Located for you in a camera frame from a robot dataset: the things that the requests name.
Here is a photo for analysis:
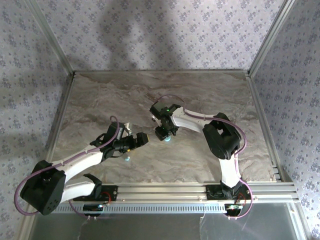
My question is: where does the grey slotted cable duct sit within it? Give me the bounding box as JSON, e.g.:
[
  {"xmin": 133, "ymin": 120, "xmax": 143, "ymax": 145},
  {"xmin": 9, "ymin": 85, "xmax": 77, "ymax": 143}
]
[{"xmin": 53, "ymin": 202, "xmax": 229, "ymax": 214}]

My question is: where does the aluminium table edge rail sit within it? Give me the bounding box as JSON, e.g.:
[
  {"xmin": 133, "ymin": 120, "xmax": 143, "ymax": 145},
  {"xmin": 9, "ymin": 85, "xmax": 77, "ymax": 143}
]
[
  {"xmin": 246, "ymin": 72, "xmax": 285, "ymax": 183},
  {"xmin": 73, "ymin": 69, "xmax": 251, "ymax": 75},
  {"xmin": 42, "ymin": 73, "xmax": 76, "ymax": 163}
]

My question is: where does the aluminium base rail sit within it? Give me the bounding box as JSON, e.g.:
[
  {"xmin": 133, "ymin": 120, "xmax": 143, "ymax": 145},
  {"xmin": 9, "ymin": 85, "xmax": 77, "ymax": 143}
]
[{"xmin": 101, "ymin": 181, "xmax": 300, "ymax": 203}]

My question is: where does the aluminium frame post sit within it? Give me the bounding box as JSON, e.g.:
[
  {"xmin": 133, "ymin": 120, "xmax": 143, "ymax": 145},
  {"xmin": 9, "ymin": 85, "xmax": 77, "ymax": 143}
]
[
  {"xmin": 248, "ymin": 0, "xmax": 298, "ymax": 76},
  {"xmin": 289, "ymin": 201, "xmax": 313, "ymax": 240},
  {"xmin": 24, "ymin": 0, "xmax": 77, "ymax": 77}
]

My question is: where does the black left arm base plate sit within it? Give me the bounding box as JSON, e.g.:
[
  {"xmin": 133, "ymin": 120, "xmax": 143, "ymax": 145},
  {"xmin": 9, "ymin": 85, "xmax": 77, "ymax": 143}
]
[{"xmin": 72, "ymin": 184, "xmax": 119, "ymax": 202}]

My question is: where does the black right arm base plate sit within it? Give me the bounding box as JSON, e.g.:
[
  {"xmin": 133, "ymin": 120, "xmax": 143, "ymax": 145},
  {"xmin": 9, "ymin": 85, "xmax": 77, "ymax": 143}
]
[{"xmin": 206, "ymin": 184, "xmax": 251, "ymax": 201}]

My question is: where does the grey metal sheet panel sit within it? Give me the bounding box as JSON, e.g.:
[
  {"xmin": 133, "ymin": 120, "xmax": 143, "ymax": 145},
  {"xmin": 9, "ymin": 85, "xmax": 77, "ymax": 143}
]
[{"xmin": 29, "ymin": 211, "xmax": 305, "ymax": 240}]

